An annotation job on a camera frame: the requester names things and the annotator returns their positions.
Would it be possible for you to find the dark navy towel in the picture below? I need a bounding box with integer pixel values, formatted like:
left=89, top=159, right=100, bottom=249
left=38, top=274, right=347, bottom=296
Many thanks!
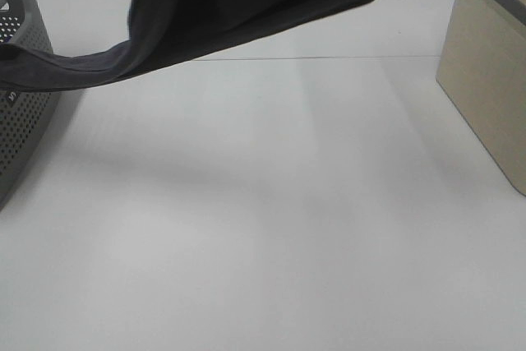
left=1, top=0, right=375, bottom=92

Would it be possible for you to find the beige storage box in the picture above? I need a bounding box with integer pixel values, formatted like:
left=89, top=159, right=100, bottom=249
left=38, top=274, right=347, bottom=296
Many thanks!
left=436, top=0, right=525, bottom=193

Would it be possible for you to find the grey perforated plastic basket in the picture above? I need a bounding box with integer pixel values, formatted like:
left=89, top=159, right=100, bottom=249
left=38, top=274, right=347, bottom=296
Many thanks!
left=1, top=0, right=60, bottom=206

